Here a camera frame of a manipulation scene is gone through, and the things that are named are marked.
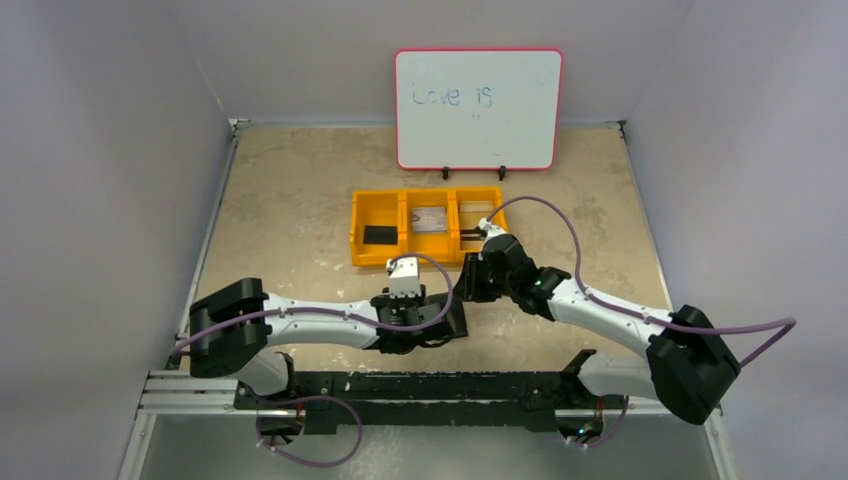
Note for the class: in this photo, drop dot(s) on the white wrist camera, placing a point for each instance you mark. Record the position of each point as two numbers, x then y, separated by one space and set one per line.
489 230
404 278

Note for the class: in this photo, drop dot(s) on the silver VIP card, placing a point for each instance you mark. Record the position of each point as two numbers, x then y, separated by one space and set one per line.
429 220

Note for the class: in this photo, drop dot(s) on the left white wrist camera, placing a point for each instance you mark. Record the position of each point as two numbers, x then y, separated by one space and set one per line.
404 278

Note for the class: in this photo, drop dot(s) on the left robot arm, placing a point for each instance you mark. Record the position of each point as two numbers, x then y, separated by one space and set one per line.
234 331

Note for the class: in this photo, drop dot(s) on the gold striped card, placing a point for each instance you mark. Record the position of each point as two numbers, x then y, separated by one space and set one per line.
469 214

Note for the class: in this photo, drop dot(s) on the aluminium frame rail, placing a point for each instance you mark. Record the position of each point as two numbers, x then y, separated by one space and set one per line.
178 393

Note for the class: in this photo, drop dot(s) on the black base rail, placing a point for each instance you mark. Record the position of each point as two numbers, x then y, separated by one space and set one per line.
537 401

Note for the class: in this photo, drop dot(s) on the left yellow bin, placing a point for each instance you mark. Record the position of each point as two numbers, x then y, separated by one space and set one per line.
375 207

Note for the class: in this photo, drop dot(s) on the black card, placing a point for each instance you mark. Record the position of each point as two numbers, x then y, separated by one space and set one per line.
380 235

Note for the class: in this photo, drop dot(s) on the black leather card holder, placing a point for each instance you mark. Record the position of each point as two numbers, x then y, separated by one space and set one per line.
457 321

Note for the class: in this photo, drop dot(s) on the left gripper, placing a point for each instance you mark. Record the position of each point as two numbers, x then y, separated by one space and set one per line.
419 302

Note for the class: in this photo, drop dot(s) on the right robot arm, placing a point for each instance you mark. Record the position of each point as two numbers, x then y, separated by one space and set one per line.
679 358

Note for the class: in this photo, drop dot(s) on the pink framed whiteboard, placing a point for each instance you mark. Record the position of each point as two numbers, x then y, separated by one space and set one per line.
477 109

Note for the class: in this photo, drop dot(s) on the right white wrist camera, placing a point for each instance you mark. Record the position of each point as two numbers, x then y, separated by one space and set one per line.
489 230

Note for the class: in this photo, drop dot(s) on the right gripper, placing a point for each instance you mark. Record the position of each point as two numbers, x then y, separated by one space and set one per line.
475 277

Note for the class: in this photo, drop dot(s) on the middle yellow bin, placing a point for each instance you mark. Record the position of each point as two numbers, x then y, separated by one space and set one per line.
437 246

